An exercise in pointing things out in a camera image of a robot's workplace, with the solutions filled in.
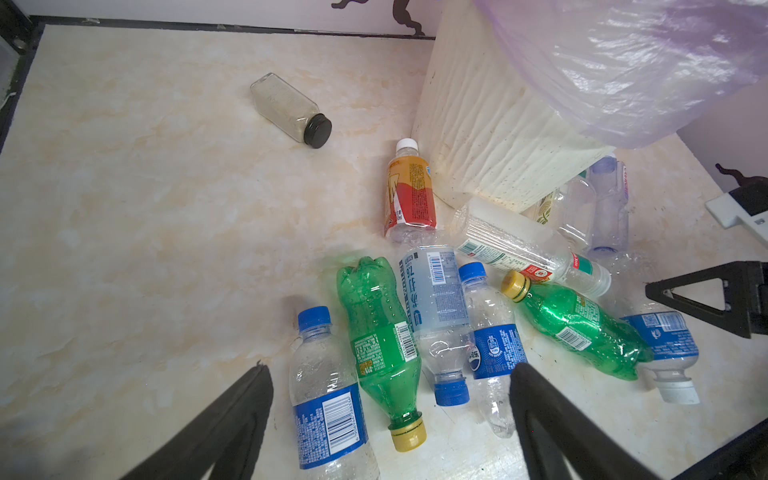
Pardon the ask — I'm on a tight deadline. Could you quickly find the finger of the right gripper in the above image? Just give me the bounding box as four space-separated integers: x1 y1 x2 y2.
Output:
645 261 767 339

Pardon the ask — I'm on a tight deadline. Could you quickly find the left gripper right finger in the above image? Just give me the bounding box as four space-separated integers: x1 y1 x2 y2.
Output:
509 363 657 479

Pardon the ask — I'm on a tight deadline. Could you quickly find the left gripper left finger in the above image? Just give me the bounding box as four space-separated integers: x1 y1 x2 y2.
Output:
124 363 274 479

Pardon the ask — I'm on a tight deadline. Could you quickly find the clear bottle pale blue label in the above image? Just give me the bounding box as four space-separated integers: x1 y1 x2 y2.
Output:
399 245 471 407

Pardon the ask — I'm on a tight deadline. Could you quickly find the green bottle yellow cap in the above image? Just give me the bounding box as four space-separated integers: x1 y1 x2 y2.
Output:
500 271 654 381
337 257 427 452

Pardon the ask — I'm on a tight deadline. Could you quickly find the clear bottle green cap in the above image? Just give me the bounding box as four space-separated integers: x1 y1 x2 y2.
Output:
523 171 597 252

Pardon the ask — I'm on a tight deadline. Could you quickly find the pink plastic bin liner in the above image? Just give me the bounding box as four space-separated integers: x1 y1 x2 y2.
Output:
478 1 767 148

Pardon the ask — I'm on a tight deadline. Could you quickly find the white woven waste bin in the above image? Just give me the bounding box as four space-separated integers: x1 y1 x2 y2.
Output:
412 1 614 211

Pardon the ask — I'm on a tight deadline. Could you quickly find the blue label bottle white cap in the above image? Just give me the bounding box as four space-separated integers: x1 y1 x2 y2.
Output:
604 252 700 405

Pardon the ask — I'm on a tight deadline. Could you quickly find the small blue label water bottle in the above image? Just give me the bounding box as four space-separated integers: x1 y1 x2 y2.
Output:
459 262 527 438

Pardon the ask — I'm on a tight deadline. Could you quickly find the green bottle yellow cap tilted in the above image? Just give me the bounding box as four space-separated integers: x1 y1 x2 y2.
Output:
500 271 654 381

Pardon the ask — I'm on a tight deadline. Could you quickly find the clear bottle purple label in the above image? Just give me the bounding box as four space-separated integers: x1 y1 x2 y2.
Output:
587 156 629 256

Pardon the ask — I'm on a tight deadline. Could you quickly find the clear bottle green red label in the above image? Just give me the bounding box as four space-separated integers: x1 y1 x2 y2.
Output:
446 197 611 299

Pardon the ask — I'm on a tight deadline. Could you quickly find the red yellow label drink bottle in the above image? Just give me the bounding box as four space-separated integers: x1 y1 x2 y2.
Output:
385 138 437 245

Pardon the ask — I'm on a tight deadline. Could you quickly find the glass spice jar black cap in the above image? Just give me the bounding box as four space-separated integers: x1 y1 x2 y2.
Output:
250 72 332 149

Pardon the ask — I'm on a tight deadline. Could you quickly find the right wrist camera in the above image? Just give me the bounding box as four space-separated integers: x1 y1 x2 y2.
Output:
705 184 767 246

